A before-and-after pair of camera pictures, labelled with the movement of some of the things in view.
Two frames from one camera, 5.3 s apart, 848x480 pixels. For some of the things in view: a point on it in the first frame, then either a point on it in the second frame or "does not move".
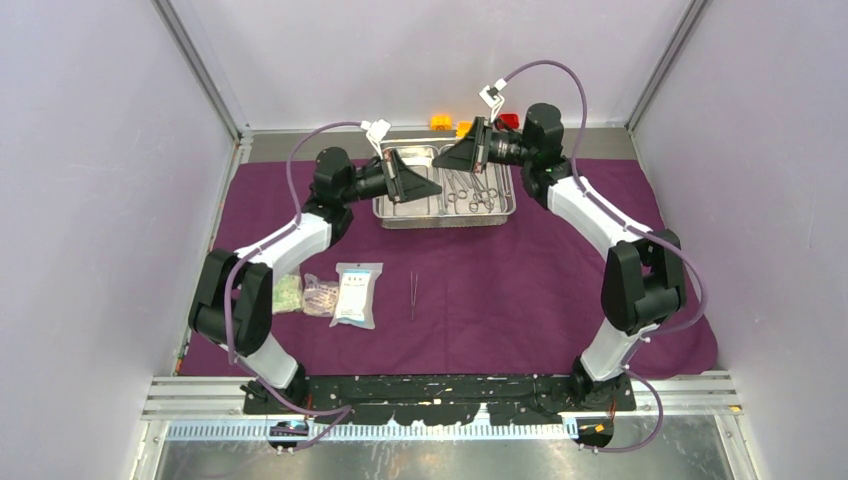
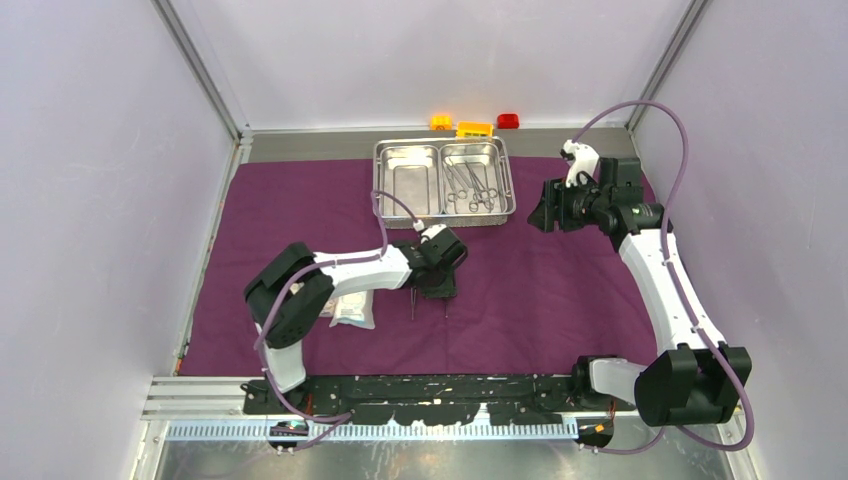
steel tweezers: x=413 y=298 does not move
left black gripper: x=407 y=185 -> x=447 y=289
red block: x=510 y=119 does not move
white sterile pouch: x=356 y=294 does not move
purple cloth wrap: x=527 y=299 does not move
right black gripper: x=469 y=154 -> x=555 y=193
